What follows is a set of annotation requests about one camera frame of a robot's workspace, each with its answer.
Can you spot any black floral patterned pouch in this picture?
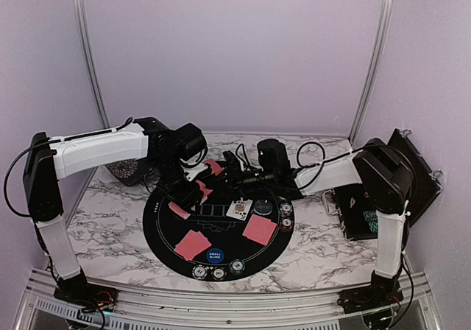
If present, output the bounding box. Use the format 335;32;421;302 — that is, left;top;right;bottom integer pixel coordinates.
105;161;144;186

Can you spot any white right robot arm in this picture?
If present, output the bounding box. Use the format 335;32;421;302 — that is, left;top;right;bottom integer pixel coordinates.
222;138;416;306

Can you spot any red playing card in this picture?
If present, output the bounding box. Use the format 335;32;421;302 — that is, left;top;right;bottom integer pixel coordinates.
174;230;204;254
174;233;212;261
203;159;224;175
242;223;277;246
242;214;277;246

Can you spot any blue small blind button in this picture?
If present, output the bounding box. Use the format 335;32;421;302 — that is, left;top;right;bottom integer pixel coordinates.
206;248;224;264

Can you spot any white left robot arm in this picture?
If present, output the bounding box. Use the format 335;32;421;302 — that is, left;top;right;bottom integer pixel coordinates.
23;117;208;304

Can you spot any face-up playing card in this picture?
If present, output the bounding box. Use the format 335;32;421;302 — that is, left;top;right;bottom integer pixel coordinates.
226;200;253;221

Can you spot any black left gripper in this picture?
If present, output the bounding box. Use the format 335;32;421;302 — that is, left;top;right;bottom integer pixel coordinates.
152;155;204;215

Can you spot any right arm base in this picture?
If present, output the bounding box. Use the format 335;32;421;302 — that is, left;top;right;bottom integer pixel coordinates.
337;281;404;314

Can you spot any black poker chip case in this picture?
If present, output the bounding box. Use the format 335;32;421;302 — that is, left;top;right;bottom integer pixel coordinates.
333;129;442;241

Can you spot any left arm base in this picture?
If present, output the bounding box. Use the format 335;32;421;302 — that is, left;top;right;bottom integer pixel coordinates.
54;270;118;312

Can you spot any black dealer button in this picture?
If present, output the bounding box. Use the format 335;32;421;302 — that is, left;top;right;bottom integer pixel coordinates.
253;200;273;216

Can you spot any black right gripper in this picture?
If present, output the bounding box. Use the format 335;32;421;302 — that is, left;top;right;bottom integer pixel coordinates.
206;163;277;201

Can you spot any red playing card deck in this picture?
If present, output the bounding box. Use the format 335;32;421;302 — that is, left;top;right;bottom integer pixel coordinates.
169;202;191;220

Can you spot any round black poker mat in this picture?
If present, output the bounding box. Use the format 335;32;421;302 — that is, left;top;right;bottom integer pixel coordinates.
143;189;294;282

